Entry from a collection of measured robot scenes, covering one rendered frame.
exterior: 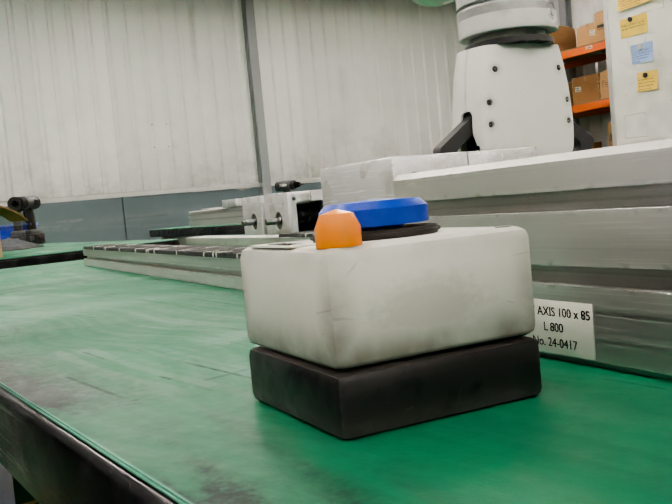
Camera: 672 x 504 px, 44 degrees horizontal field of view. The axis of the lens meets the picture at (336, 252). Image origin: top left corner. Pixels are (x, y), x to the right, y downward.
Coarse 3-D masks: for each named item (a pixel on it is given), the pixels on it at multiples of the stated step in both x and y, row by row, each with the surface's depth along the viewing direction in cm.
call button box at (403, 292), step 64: (256, 256) 31; (320, 256) 26; (384, 256) 26; (448, 256) 28; (512, 256) 29; (256, 320) 32; (320, 320) 26; (384, 320) 26; (448, 320) 28; (512, 320) 29; (256, 384) 32; (320, 384) 27; (384, 384) 27; (448, 384) 28; (512, 384) 29
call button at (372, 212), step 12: (336, 204) 30; (348, 204) 29; (360, 204) 29; (372, 204) 29; (384, 204) 29; (396, 204) 29; (408, 204) 29; (420, 204) 30; (360, 216) 29; (372, 216) 29; (384, 216) 29; (396, 216) 29; (408, 216) 29; (420, 216) 30; (372, 228) 30; (384, 228) 30
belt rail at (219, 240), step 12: (192, 240) 155; (204, 240) 149; (216, 240) 143; (228, 240) 137; (240, 240) 132; (252, 240) 127; (264, 240) 123; (276, 240) 119; (288, 240) 115; (300, 240) 111
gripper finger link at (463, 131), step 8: (464, 120) 71; (456, 128) 70; (464, 128) 70; (472, 128) 70; (448, 136) 70; (456, 136) 69; (464, 136) 70; (440, 144) 69; (448, 144) 69; (456, 144) 69; (440, 152) 69; (448, 152) 69
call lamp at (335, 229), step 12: (324, 216) 26; (336, 216) 26; (348, 216) 26; (324, 228) 26; (336, 228) 26; (348, 228) 26; (360, 228) 27; (324, 240) 26; (336, 240) 26; (348, 240) 26; (360, 240) 27
